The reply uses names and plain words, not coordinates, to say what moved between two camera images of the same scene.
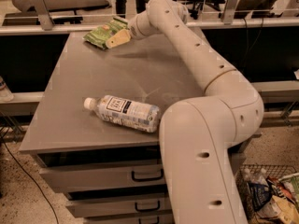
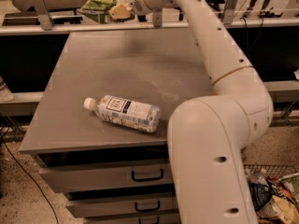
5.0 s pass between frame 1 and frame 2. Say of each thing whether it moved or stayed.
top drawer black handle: stayed
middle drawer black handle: stayed
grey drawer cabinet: stayed
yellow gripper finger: moved
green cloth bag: moved
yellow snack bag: stayed
